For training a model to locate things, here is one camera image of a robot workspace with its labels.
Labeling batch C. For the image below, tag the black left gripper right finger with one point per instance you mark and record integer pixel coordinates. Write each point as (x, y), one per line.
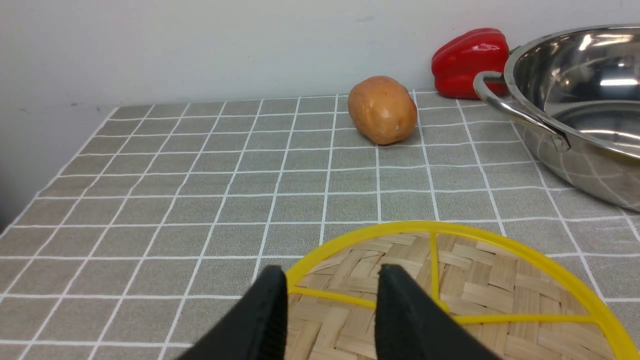
(409, 325)

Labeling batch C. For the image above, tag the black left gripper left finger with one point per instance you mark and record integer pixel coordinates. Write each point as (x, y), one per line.
(255, 328)

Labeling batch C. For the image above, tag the yellow woven bamboo steamer lid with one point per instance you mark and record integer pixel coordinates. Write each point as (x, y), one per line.
(515, 300)

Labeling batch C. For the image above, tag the stainless steel pot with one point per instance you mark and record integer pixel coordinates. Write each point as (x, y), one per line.
(576, 92)

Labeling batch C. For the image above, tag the grey checked tablecloth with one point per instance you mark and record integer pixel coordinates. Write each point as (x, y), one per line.
(168, 212)

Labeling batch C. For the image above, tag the brown potato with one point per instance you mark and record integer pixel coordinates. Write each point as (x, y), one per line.
(382, 110)

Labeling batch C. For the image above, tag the red bell pepper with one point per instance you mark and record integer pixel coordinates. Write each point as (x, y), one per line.
(455, 65)

